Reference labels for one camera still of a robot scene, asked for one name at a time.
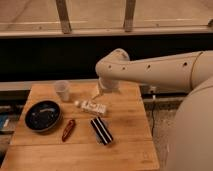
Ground left metal window post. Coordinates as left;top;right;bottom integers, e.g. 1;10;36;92
55;0;72;34

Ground metal window post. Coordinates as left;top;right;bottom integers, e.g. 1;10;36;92
55;0;72;34
123;0;136;32

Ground red pepper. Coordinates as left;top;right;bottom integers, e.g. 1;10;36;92
62;119;75;142

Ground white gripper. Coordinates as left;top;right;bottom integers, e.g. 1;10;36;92
74;100;113;145

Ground dark ceramic bowl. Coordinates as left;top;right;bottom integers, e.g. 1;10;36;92
25;100;62;132

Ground black cable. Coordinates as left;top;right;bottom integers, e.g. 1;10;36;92
150;94;157;138

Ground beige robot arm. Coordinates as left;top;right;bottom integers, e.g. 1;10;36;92
93;48;213;171

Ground right metal window post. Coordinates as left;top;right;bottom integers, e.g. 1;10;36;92
123;0;136;32

